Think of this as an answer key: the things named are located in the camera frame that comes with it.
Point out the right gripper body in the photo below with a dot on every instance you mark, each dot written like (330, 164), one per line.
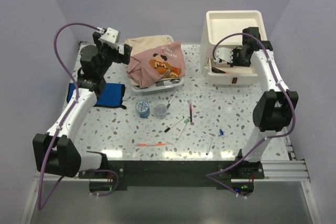
(239, 60)

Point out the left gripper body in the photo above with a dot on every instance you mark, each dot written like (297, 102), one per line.
(108, 57)

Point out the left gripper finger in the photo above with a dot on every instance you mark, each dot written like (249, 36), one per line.
(124, 57)
(109, 46)

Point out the pink printed t-shirt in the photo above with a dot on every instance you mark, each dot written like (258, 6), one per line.
(152, 65)

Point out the orange black highlighter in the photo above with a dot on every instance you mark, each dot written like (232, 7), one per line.
(218, 71)

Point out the white laundry basket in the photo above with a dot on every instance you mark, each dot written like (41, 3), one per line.
(160, 86)

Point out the green capped white marker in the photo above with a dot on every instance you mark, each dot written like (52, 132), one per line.
(171, 100)

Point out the black capped white marker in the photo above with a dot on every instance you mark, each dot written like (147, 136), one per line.
(174, 124)

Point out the magenta pen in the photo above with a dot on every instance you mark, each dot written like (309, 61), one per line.
(190, 111)

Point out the orange pen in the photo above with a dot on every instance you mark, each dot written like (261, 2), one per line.
(150, 144)

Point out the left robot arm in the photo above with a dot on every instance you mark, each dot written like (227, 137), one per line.
(55, 152)

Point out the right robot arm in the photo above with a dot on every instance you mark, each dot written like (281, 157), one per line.
(275, 109)

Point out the blue cloth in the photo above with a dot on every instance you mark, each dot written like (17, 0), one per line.
(111, 96)

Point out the blue round tin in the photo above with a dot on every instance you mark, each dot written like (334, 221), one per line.
(142, 109)

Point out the clear plastic cup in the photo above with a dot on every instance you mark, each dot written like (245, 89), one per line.
(160, 111)

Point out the white slim pen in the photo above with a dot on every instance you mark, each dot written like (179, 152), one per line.
(209, 146)

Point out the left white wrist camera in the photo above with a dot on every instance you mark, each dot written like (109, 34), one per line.
(111, 36)

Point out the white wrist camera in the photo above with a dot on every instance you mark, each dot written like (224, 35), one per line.
(111, 36)
(223, 55)

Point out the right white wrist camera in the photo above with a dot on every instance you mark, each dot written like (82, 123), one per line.
(223, 55)

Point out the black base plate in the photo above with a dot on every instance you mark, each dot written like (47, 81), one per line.
(176, 173)

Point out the aluminium rail frame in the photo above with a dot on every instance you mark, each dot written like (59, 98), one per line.
(283, 196)

